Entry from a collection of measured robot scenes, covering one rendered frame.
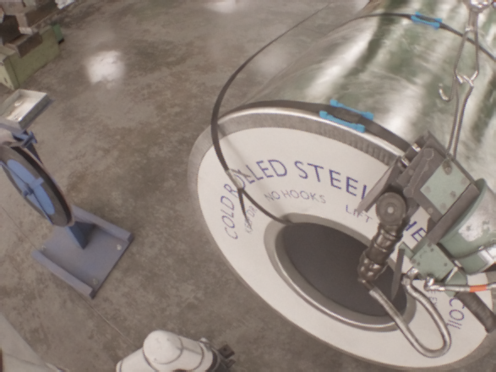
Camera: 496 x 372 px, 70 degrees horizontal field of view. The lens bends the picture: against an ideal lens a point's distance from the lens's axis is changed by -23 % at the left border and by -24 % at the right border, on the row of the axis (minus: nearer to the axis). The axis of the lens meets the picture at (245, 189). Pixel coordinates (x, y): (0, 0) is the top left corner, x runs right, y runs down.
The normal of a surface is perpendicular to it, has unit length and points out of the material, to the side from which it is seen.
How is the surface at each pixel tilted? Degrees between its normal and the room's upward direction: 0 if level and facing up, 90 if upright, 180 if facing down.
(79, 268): 0
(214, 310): 0
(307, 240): 63
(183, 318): 0
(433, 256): 58
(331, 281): 20
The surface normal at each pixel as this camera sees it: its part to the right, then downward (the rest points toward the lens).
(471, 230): -0.38, 0.20
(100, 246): -0.13, -0.67
